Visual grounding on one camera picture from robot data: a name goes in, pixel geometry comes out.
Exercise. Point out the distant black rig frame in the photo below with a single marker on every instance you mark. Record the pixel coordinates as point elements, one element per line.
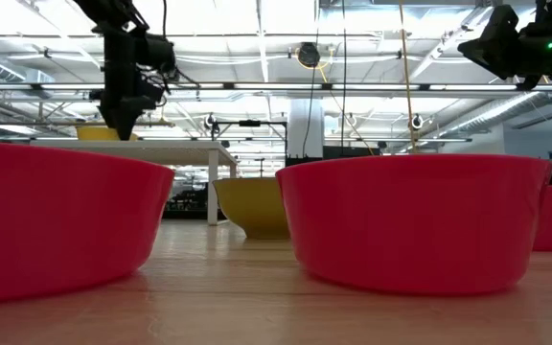
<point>249,123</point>

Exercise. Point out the yellow plastic mini bowl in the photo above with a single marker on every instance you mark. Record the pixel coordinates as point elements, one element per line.
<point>252,206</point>
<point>91,133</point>

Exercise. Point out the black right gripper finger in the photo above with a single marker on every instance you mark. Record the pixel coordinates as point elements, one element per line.
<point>503,24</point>
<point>491,55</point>

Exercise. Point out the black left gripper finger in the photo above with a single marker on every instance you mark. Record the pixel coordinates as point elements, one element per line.
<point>144,105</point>
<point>120,122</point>

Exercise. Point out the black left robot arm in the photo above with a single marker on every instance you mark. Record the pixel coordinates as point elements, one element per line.
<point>108,12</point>

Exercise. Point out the long ceiling light strip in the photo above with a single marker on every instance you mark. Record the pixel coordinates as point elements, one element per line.
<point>276,86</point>

